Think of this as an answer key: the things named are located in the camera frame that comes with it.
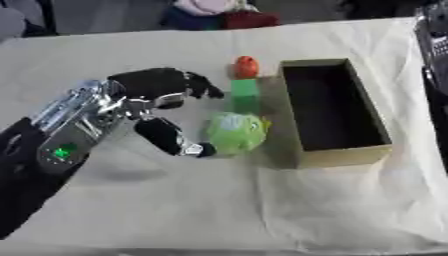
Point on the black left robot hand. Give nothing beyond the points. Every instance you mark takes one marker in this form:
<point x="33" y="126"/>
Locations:
<point x="153" y="83"/>

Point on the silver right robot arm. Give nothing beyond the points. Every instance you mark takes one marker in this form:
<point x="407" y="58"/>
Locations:
<point x="434" y="63"/>

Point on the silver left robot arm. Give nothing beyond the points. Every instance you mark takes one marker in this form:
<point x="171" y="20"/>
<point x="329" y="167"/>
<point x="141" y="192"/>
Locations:
<point x="55" y="140"/>

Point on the tan cardboard box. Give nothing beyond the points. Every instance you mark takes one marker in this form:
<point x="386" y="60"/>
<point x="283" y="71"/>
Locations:
<point x="326" y="110"/>

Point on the pink and blue bundle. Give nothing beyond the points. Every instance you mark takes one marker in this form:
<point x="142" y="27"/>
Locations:
<point x="198" y="13"/>

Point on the green rectangular block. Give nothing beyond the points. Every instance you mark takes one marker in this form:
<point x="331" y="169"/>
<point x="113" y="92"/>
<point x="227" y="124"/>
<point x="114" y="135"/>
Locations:
<point x="245" y="94"/>

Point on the orange toy fruit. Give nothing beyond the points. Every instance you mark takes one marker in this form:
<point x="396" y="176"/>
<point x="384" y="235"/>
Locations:
<point x="246" y="66"/>

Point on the green round soft toy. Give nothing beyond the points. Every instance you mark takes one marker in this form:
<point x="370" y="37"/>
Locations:
<point x="236" y="133"/>

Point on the red bag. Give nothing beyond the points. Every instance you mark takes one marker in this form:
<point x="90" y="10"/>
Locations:
<point x="249" y="19"/>

